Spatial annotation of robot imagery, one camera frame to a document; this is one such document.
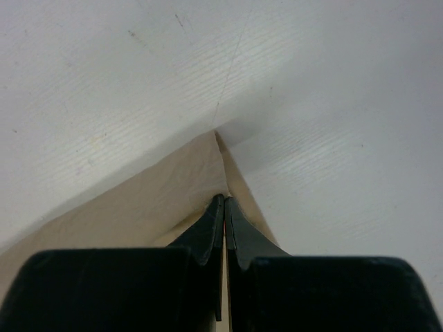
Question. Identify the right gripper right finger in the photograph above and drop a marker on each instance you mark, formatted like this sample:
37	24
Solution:
271	290

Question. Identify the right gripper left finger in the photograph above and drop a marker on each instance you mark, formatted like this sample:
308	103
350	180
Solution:
174	288

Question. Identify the beige polo shirt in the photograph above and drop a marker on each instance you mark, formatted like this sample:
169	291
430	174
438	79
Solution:
149	210

